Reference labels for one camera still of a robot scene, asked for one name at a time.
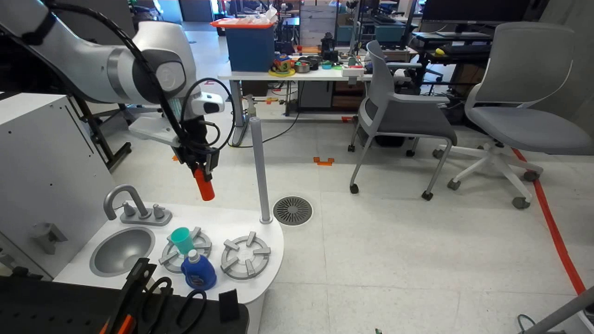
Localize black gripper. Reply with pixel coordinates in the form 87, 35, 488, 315
171, 116, 221, 183

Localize red ketchup bottle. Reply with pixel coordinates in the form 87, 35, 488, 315
193, 165, 217, 202

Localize teal plastic cup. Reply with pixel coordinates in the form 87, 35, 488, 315
167, 226, 195, 256

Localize grey vertical pole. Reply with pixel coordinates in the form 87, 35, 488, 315
247, 114, 275, 226

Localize grey toy faucet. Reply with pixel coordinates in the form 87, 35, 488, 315
102, 183, 175, 228

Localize grey toy stove burner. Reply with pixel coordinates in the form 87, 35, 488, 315
219, 230, 273, 281
158, 224, 214, 274

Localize round grey floor drain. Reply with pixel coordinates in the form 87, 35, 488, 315
271, 194, 314, 226

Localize grey toy sink bowl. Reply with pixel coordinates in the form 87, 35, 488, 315
89, 224, 158, 278

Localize blue storage bin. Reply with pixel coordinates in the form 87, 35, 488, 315
212, 14, 279, 74

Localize colourful toys on yellow plate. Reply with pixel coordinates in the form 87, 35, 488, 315
268, 53, 321, 79

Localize black rectangular block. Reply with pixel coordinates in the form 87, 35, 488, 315
217, 287, 243, 324

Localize black orange bar clamp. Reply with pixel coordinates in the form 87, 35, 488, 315
99, 256, 160, 334

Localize white work table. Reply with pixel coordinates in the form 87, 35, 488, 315
219, 61, 423, 148

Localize white toy kitchen cabinet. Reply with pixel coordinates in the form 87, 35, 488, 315
0, 90, 286, 311

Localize grey cabinet knob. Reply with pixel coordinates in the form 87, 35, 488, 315
30, 220, 69, 256

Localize grey four-legged caster chair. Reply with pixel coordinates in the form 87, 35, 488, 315
347, 38, 459, 202

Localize black table mat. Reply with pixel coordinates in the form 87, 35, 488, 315
0, 274, 251, 334

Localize grey swivel office chair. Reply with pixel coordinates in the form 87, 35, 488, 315
433, 20, 594, 211

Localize grey tripod stand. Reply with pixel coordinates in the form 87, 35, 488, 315
518, 285, 594, 334

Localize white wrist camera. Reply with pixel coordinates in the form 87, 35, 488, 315
184, 90, 225, 118

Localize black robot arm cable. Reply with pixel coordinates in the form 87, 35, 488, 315
43, 0, 238, 153

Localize black loose cable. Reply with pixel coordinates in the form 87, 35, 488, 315
145, 276, 210, 330

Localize red floor cable strip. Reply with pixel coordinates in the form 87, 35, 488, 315
511, 146, 589, 296

